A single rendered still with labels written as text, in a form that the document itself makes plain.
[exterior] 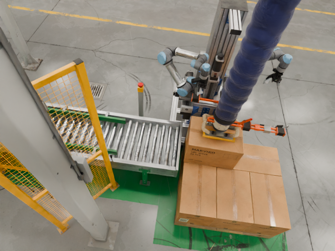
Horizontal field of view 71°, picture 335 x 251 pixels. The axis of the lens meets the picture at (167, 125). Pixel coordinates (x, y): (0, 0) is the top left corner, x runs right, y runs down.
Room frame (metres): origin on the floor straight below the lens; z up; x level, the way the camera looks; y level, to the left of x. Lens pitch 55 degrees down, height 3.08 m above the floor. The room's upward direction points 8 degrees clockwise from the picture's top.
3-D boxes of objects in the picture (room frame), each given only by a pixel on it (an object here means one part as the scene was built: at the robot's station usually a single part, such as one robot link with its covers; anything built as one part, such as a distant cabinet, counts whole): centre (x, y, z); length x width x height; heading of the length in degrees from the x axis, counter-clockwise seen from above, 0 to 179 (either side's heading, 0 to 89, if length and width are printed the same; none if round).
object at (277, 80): (1.75, -0.95, 1.66); 0.09 x 0.08 x 0.12; 0
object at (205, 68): (1.77, -0.28, 1.59); 0.09 x 0.08 x 0.11; 60
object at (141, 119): (1.84, 0.99, 0.50); 2.31 x 0.05 x 0.19; 90
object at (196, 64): (1.84, -0.21, 1.59); 0.11 x 0.11 x 0.08; 60
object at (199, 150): (1.50, -0.56, 0.74); 0.60 x 0.40 x 0.40; 88
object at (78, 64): (0.79, 0.83, 1.05); 0.87 x 0.10 x 2.10; 142
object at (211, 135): (1.41, -0.55, 1.08); 0.34 x 0.10 x 0.05; 88
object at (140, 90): (2.01, 0.39, 0.50); 0.07 x 0.07 x 1.00; 0
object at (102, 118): (1.78, 1.34, 0.60); 1.60 x 0.10 x 0.09; 90
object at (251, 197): (1.20, -0.85, 0.34); 1.20 x 1.00 x 0.40; 90
